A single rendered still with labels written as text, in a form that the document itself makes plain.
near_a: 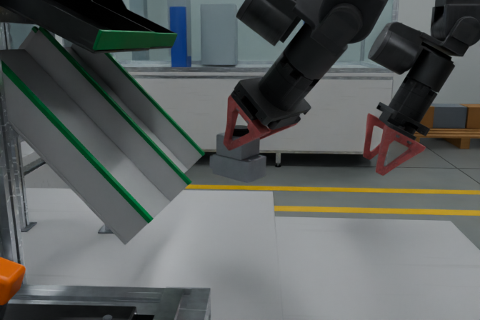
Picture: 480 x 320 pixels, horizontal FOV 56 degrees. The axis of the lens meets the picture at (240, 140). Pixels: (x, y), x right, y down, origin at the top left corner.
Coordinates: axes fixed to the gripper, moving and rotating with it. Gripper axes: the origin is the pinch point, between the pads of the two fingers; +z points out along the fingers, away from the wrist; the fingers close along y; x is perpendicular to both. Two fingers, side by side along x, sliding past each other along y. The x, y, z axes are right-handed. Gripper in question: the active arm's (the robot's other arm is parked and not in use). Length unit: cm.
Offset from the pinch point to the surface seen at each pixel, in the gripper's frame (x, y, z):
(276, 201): -29, -221, 172
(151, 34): -13.1, 11.2, -7.6
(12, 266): 8.2, 37.6, -9.0
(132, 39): -11.5, 15.4, -8.4
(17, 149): -27.3, 11.3, 31.6
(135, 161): -5.0, 11.8, 7.0
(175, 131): -10.3, -1.7, 10.4
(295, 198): -23, -235, 167
